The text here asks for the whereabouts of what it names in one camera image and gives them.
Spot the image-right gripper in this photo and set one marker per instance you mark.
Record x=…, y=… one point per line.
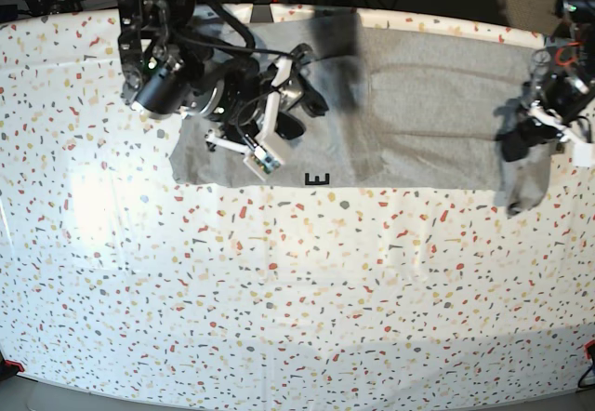
x=563, y=91

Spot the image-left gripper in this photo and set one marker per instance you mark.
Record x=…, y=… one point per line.
x=239, y=112

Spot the grey T-shirt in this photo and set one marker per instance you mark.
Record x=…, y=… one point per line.
x=409, y=110

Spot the red clamp right corner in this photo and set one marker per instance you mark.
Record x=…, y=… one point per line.
x=586, y=381

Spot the red clamp corner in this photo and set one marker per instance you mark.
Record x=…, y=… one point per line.
x=586, y=381
x=9, y=369

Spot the red clamp left corner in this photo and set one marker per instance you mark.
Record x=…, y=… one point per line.
x=9, y=369

